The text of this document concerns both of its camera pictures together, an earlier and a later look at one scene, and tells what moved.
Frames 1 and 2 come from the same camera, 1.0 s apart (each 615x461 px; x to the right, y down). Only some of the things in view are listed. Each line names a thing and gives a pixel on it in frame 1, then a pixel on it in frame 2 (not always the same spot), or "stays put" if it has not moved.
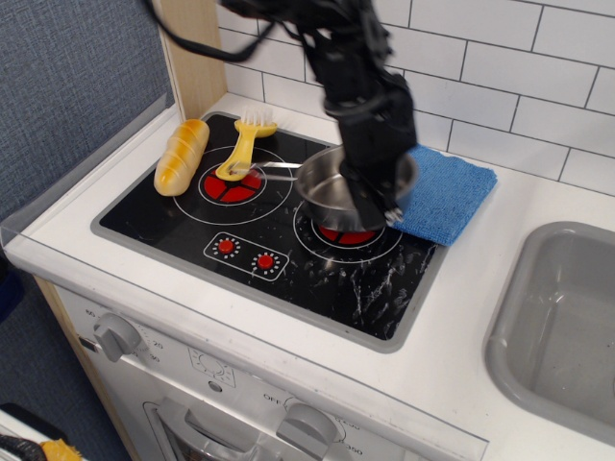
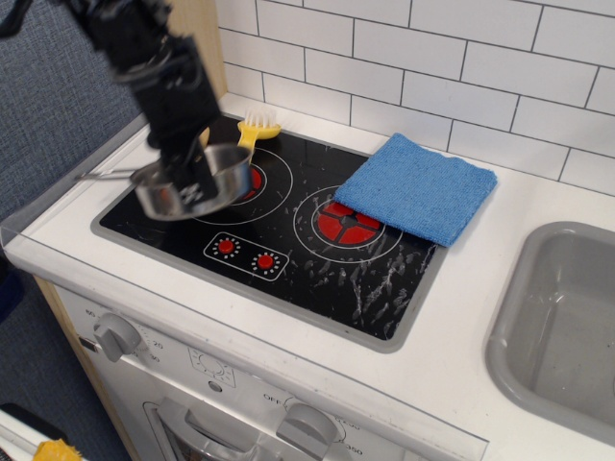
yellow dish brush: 253,122 stays put
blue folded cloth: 451,193 stays put
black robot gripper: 377,127 → 174,90
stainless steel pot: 321,188 → 230,166
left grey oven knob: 116,334 stays put
